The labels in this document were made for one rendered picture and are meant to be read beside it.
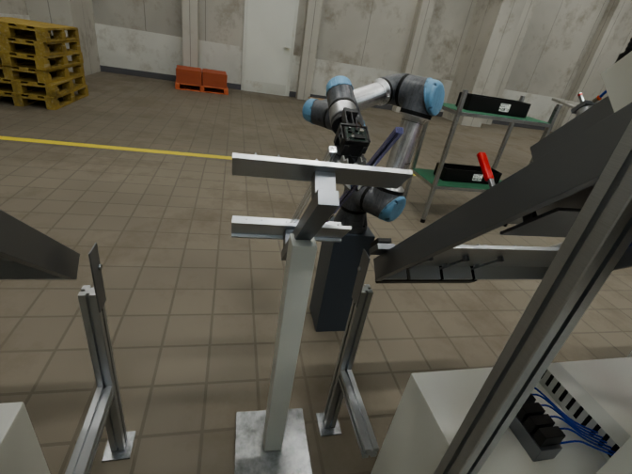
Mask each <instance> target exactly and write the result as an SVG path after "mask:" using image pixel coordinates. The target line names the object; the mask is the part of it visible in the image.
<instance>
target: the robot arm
mask: <svg viewBox="0 0 632 474"><path fill-rule="evenodd" d="M325 95H326V98H327V99H324V100H318V99H308V100H307V101H306V102H305V104H304V106H303V110H302V111H303V112H302V113H303V117H304V119H305V120H306V121H308V122H310V123H312V124H316V125H318V126H321V127H324V128H326V129H328V130H331V131H333V132H334V133H335V134H336V136H335V139H334V146H333V147H337V153H336V155H335V157H334V158H333V160H332V163H336V162H337V161H340V163H342V164H352V165H361V166H365V165H366V164H367V159H366V158H365V157H364V155H363V154H365V153H366V150H367V148H368V146H369V145H370V143H371V140H370V135H369V130H368V126H366V125H365V121H364V120H363V118H362V115H361V113H360V111H362V110H365V109H367V108H370V107H372V106H375V105H385V104H391V105H396V106H399V107H401V110H400V114H401V116H402V120H401V123H400V126H399V127H402V128H403V134H402V136H401V137H400V138H399V139H398V140H397V141H396V143H395V144H394V145H393V146H392V149H391V151H390V154H389V156H388V159H387V164H386V167H389V168H392V167H393V166H394V168H399V169H408V168H409V166H410V163H411V160H412V158H413V155H414V152H415V149H416V146H417V144H418V142H419V137H420V135H421V132H422V129H423V126H424V124H425V123H427V122H429V121H430V120H431V118H432V117H433V116H436V115H437V114H438V113H439V111H440V110H441V108H442V106H443V102H444V98H445V90H444V86H443V84H442V83H441V82H440V81H438V80H435V79H433V78H430V77H429V78H427V77H422V76H417V75H413V74H409V73H395V74H391V75H387V76H383V77H380V78H377V79H375V80H373V81H372V82H371V84H369V85H366V86H364V87H359V88H356V89H354V88H353V86H352V83H351V81H350V80H349V79H348V78H347V77H345V76H335V77H333V78H332V79H330V80H329V82H328V83H327V85H326V94H325ZM362 153H363V154H362ZM403 193H404V190H403V185H401V186H400V187H399V188H398V189H395V188H384V187H372V186H361V185H359V186H358V187H357V188H356V190H355V191H354V192H353V194H352V195H350V196H349V197H348V199H347V200H346V201H345V202H344V203H343V204H342V206H341V207H340V209H339V211H338V213H337V214H336V216H335V218H334V222H341V225H342V226H351V227H352V229H351V230H350V231H349V232H348V233H350V234H361V233H364V232H365V231H366V230H367V226H368V222H367V213H370V214H372V215H374V216H376V217H378V218H379V219H382V220H384V221H387V222H391V221H393V220H395V219H396V218H397V217H398V216H399V215H400V214H401V213H402V211H403V209H404V207H405V203H406V199H405V197H403Z"/></svg>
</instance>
